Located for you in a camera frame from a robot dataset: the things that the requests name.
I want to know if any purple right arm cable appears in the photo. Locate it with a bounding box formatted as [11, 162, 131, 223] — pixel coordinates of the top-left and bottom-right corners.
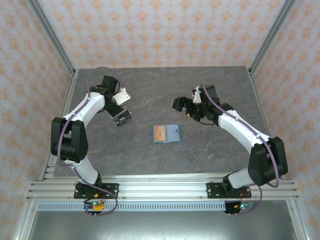
[201, 78, 280, 215]

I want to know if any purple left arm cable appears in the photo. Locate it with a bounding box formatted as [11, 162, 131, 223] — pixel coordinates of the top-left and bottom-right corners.
[56, 66, 126, 216]

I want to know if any orange card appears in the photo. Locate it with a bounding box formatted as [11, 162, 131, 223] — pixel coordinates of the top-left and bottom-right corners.
[153, 125, 168, 142]

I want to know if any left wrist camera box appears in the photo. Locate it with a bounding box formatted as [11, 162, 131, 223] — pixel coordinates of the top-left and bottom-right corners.
[113, 86, 132, 105]

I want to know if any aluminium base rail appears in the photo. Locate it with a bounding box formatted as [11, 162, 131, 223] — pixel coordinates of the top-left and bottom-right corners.
[26, 174, 301, 201]

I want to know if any aluminium table side rail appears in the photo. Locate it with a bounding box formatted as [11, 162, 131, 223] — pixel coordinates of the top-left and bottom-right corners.
[247, 66, 286, 181]
[39, 69, 80, 181]

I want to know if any grey slotted cable duct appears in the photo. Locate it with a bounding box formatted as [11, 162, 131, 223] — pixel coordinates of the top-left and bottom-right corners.
[36, 201, 227, 212]

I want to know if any silver mirror card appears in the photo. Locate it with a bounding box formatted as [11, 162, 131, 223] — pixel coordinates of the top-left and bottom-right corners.
[114, 111, 132, 127]

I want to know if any steel sheet panel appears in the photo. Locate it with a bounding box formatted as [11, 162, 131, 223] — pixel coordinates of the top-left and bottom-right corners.
[27, 211, 296, 240]

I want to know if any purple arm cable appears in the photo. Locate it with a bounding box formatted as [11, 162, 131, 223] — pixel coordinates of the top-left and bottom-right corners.
[56, 66, 126, 216]
[201, 78, 280, 215]

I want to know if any controller board with LEDs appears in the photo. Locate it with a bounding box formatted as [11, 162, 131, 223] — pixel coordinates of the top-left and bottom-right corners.
[83, 199, 106, 213]
[224, 201, 256, 215]

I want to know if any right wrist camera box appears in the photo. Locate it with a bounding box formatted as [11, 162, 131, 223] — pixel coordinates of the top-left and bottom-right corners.
[190, 85, 203, 104]

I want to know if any aluminium frame leg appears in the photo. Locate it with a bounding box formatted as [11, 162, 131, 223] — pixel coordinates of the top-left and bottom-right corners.
[286, 199, 311, 240]
[12, 199, 38, 240]

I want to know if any aluminium frame post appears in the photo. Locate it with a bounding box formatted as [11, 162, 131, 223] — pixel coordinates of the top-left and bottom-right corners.
[248, 0, 298, 76]
[26, 0, 77, 77]

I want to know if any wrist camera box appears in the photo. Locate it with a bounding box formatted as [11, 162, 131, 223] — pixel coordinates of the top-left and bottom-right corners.
[190, 85, 203, 104]
[113, 86, 132, 105]

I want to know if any teal card holder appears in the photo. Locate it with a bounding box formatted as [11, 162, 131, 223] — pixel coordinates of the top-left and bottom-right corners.
[151, 124, 184, 145]

